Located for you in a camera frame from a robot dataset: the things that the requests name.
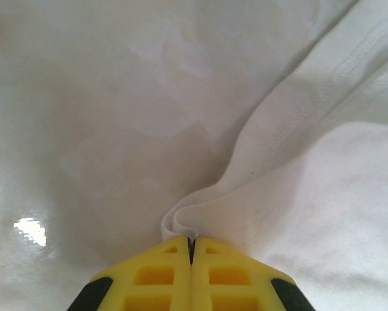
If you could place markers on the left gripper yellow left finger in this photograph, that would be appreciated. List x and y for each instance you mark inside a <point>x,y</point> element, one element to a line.
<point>155,291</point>

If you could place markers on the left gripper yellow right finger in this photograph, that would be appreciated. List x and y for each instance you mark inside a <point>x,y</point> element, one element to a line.
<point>229,291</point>

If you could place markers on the large cream white t-shirt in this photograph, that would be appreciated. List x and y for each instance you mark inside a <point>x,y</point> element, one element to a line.
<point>326,194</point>

